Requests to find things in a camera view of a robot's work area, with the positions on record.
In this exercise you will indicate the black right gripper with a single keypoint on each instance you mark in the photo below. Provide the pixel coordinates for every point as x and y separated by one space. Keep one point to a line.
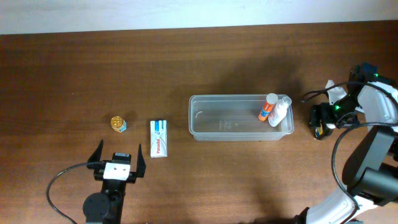
314 114

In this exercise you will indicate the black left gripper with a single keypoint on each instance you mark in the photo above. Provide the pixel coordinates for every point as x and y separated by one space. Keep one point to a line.
140 166

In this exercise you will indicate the dark syrup bottle white cap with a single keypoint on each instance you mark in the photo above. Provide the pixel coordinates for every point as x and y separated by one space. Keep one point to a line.
322 131

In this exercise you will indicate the gold lid balm jar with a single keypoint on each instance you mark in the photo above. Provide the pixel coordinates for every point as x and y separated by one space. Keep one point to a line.
118 124

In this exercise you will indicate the white spray bottle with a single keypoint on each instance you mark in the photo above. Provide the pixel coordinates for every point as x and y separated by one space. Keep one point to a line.
279 111

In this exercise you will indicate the white Panadol medicine box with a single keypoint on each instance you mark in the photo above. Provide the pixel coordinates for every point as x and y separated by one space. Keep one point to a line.
158 138

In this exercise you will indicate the orange tablet tube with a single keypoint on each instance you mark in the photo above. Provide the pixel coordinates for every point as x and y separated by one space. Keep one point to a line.
271 100

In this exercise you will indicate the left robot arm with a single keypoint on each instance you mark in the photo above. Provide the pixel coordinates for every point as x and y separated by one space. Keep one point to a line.
106 206

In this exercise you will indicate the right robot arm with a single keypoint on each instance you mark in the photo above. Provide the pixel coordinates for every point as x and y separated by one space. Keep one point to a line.
369 100

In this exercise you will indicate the clear plastic container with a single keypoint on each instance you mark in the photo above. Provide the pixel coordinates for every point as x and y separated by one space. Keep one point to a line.
234 118

